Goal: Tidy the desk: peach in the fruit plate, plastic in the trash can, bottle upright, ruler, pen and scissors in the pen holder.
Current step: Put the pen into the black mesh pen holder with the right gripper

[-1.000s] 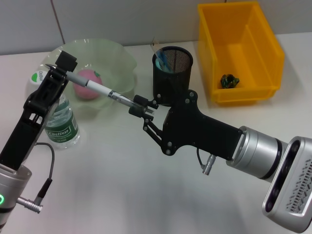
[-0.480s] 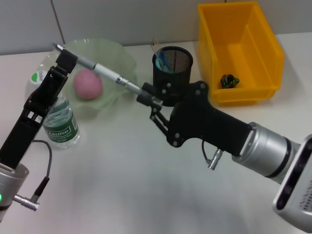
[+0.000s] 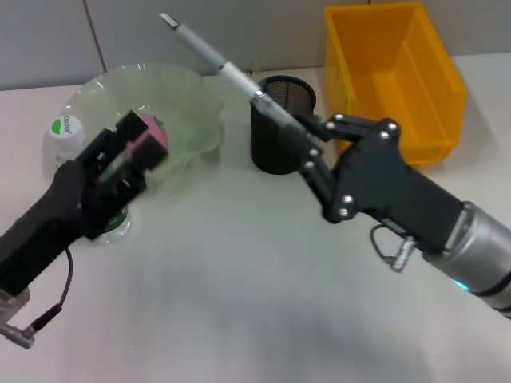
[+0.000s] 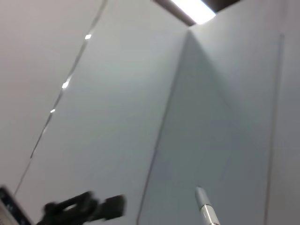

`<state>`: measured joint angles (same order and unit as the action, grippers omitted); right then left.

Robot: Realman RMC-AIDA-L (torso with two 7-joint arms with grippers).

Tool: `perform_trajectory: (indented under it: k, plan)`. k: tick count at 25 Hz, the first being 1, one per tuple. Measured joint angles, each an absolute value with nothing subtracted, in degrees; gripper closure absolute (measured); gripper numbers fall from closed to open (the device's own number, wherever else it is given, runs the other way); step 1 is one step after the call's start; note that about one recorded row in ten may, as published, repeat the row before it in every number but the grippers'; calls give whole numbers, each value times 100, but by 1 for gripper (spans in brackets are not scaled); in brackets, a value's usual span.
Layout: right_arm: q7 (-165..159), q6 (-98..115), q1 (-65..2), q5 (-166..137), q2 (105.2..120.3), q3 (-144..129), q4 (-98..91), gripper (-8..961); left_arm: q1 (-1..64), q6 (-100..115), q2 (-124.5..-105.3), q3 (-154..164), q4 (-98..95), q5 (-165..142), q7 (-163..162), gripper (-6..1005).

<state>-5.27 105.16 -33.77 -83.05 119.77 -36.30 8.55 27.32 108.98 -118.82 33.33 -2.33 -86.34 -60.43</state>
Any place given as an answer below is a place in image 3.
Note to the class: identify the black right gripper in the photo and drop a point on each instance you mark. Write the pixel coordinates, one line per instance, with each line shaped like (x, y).
(391, 187)

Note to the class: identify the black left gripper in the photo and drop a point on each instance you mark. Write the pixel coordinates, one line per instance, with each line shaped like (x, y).
(52, 223)

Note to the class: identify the pink toy peach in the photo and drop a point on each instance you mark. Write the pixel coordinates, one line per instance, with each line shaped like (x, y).
(157, 129)

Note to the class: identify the clear green-label water bottle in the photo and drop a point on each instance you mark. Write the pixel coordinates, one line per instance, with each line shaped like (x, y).
(64, 131)

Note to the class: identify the silver ballpoint pen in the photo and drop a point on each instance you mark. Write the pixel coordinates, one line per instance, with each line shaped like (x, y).
(223, 68)

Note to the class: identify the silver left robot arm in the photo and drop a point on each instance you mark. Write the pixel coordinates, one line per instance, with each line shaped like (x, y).
(12, 299)

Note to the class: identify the black mesh pen holder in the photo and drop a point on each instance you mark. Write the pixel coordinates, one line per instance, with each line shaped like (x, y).
(271, 151)

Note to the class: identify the green wavy glass fruit plate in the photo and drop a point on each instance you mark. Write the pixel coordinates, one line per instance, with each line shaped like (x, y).
(179, 99)

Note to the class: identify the yellow plastic bin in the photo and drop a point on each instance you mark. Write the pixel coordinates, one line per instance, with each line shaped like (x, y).
(399, 72)

